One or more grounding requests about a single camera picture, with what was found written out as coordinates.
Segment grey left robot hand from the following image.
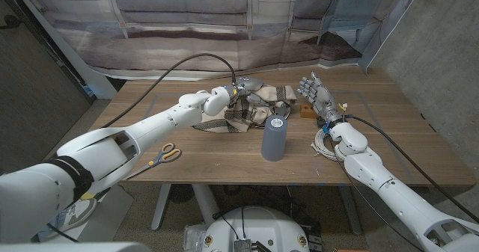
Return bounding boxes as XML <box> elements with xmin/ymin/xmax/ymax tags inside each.
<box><xmin>228</xmin><ymin>76</ymin><xmax>274</xmax><ymax>109</ymax></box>

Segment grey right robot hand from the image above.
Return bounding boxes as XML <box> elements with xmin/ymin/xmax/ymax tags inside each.
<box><xmin>297</xmin><ymin>71</ymin><xmax>344</xmax><ymax>124</ymax></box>

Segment beige striped scarf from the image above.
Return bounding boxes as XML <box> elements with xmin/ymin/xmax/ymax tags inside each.
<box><xmin>192</xmin><ymin>84</ymin><xmax>299</xmax><ymax>134</ymax></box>

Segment grey cylindrical cup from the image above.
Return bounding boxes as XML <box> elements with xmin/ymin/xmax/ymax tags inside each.
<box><xmin>260</xmin><ymin>114</ymin><xmax>289</xmax><ymax>162</ymax></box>

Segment printed living room backdrop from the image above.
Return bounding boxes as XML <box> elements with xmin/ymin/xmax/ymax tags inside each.
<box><xmin>22</xmin><ymin>0</ymin><xmax>427</xmax><ymax>82</ymax></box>

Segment grey table leg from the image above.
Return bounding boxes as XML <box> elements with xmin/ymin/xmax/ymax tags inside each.
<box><xmin>338</xmin><ymin>186</ymin><xmax>363</xmax><ymax>236</ymax></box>

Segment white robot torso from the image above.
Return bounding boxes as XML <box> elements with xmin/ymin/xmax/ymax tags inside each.
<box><xmin>201</xmin><ymin>206</ymin><xmax>311</xmax><ymax>252</ymax></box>

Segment clear plastic bag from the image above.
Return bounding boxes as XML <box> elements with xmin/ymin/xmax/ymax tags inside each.
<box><xmin>183</xmin><ymin>224</ymin><xmax>209</xmax><ymax>251</ymax></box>

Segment yellow black foot pedal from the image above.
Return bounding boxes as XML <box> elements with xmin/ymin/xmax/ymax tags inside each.
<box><xmin>80</xmin><ymin>190</ymin><xmax>109</xmax><ymax>201</ymax></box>

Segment grey white sneaker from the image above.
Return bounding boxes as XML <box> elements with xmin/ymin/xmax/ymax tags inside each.
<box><xmin>48</xmin><ymin>197</ymin><xmax>98</xmax><ymax>234</ymax></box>

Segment coiled white cable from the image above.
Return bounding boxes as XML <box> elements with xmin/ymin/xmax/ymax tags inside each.
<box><xmin>310</xmin><ymin>127</ymin><xmax>347</xmax><ymax>162</ymax></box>

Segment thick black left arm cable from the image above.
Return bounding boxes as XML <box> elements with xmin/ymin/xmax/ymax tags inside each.
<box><xmin>100</xmin><ymin>52</ymin><xmax>237</xmax><ymax>129</ymax></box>

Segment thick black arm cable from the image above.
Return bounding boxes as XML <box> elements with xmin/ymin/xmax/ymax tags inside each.
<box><xmin>100</xmin><ymin>52</ymin><xmax>237</xmax><ymax>129</ymax></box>
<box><xmin>346</xmin><ymin>114</ymin><xmax>479</xmax><ymax>223</ymax></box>

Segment yellow grey handled scissors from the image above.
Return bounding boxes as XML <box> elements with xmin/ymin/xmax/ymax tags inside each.
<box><xmin>125</xmin><ymin>142</ymin><xmax>182</xmax><ymax>180</ymax></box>

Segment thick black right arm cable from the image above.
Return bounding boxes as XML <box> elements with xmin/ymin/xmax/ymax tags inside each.
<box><xmin>346</xmin><ymin>114</ymin><xmax>479</xmax><ymax>223</ymax></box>

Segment white table leg frame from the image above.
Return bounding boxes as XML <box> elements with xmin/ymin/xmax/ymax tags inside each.
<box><xmin>150</xmin><ymin>183</ymin><xmax>222</xmax><ymax>231</ymax></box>

